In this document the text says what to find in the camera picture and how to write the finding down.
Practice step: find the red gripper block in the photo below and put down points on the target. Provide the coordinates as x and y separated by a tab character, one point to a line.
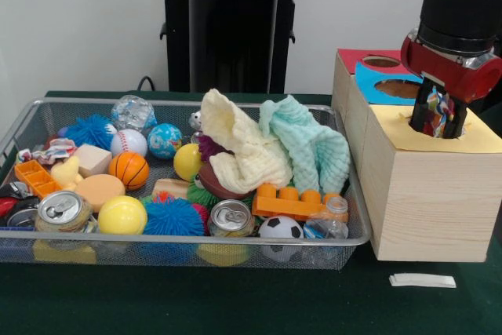
455	72

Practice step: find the wooden box with three holes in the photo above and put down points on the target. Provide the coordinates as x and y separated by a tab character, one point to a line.
431	201

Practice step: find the light teal waffle cloth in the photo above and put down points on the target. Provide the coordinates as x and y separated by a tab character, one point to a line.
313	146

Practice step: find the cream waffle cloth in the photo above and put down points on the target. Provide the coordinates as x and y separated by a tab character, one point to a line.
243	162

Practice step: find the red white blue cloth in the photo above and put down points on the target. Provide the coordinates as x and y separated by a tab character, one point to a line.
51	150

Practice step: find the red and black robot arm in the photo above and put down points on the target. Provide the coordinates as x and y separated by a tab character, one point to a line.
459	5

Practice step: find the white paper strip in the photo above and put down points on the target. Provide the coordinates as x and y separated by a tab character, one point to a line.
423	281

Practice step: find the orange toy building block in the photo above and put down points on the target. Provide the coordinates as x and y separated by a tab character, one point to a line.
282	205

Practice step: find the black and white soccer ball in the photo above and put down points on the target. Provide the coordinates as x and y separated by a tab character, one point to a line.
280	227

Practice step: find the blue and green globe ball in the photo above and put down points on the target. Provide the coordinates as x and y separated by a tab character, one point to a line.
164	140

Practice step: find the blue spiky rubber ball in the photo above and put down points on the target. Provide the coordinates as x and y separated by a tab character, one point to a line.
172	217
88	131

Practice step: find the dark green table cloth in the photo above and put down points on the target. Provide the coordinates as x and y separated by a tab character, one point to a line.
196	303

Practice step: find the white toy baseball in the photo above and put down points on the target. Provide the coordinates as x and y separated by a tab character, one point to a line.
129	143

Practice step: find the orange toy basketball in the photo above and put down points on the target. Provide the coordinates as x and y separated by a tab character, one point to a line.
129	170

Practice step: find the yellow smooth ball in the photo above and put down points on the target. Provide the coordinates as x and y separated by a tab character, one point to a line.
122	215

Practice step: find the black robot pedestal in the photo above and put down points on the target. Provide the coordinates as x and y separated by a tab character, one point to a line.
235	37

